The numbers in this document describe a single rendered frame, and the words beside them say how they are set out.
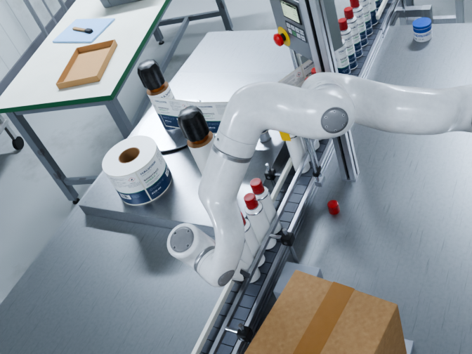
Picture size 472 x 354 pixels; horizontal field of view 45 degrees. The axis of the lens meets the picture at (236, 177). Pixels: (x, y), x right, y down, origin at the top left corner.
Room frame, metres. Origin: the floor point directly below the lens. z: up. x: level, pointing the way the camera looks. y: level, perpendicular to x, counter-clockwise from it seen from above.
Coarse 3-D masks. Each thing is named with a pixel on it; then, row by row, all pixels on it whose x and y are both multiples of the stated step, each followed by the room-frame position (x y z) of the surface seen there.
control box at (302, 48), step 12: (276, 0) 1.40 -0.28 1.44; (288, 0) 1.33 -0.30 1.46; (324, 0) 1.30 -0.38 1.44; (276, 12) 1.42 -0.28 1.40; (300, 12) 1.29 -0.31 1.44; (276, 24) 1.44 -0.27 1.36; (336, 24) 1.30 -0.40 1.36; (288, 36) 1.38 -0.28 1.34; (336, 36) 1.30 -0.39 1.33; (300, 48) 1.34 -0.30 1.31; (336, 48) 1.30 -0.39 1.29; (312, 60) 1.29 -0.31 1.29
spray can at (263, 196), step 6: (252, 180) 1.17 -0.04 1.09; (258, 180) 1.16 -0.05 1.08; (252, 186) 1.15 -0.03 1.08; (258, 186) 1.14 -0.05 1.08; (252, 192) 1.16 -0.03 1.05; (258, 192) 1.14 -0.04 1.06; (264, 192) 1.14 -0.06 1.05; (258, 198) 1.14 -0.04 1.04; (264, 198) 1.13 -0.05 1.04; (270, 198) 1.15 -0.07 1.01; (264, 204) 1.13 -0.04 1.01; (270, 204) 1.14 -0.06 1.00; (270, 210) 1.14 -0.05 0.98; (270, 216) 1.13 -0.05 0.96; (270, 222) 1.13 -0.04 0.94; (276, 228) 1.13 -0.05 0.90; (276, 234) 1.13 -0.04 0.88
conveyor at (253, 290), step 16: (368, 48) 1.85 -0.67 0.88; (320, 144) 1.43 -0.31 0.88; (288, 176) 1.35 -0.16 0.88; (304, 176) 1.32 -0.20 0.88; (304, 192) 1.25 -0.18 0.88; (288, 208) 1.21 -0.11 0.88; (288, 224) 1.15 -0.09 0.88; (272, 256) 1.06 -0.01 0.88; (256, 288) 0.98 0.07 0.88; (224, 304) 0.97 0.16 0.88; (240, 304) 0.95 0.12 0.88; (224, 320) 0.92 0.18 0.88; (240, 320) 0.90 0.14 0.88; (208, 336) 0.89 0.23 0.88; (224, 336) 0.87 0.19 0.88; (208, 352) 0.85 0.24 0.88; (224, 352) 0.83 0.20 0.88
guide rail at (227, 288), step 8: (288, 160) 1.38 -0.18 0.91; (288, 168) 1.35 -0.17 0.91; (280, 176) 1.32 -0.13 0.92; (280, 184) 1.30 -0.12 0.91; (272, 192) 1.27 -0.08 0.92; (224, 288) 0.99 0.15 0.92; (224, 296) 0.97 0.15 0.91; (216, 304) 0.95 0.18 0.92; (216, 312) 0.93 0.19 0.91; (208, 320) 0.92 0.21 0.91; (208, 328) 0.89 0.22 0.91; (200, 336) 0.88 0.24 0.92; (200, 344) 0.86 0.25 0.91; (192, 352) 0.84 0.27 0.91
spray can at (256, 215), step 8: (248, 200) 1.10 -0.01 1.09; (256, 200) 1.11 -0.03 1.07; (248, 208) 1.10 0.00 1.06; (256, 208) 1.10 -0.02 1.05; (248, 216) 1.10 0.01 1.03; (256, 216) 1.09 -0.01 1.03; (264, 216) 1.10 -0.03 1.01; (256, 224) 1.09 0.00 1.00; (264, 224) 1.09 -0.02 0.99; (256, 232) 1.10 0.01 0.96; (264, 232) 1.09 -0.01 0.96; (272, 240) 1.09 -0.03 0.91; (272, 248) 1.09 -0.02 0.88
